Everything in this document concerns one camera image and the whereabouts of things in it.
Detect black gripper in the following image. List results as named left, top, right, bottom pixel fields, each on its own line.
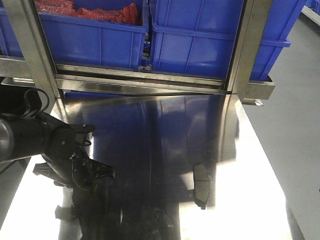
left=33, top=124, right=115, bottom=191

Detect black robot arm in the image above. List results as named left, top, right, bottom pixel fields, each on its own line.
left=0, top=112, right=115, bottom=191

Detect inner right brake pad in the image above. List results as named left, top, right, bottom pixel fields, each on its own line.
left=193, top=163, right=211, bottom=210

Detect left blue plastic crate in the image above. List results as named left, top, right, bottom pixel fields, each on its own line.
left=0, top=0, right=150, bottom=70

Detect blue plastic crate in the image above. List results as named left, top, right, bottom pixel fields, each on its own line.
left=0, top=0, right=150, bottom=70
left=149, top=0, right=305, bottom=81

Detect red bubble wrap bag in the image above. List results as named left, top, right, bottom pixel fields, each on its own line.
left=34, top=0, right=140, bottom=25

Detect right blue plastic crate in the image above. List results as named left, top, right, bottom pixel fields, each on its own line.
left=149, top=0, right=305, bottom=81

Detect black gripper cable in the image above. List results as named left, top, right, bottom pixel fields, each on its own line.
left=14, top=87, right=51, bottom=118

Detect stainless steel rack frame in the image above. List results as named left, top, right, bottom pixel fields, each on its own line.
left=0, top=0, right=275, bottom=105

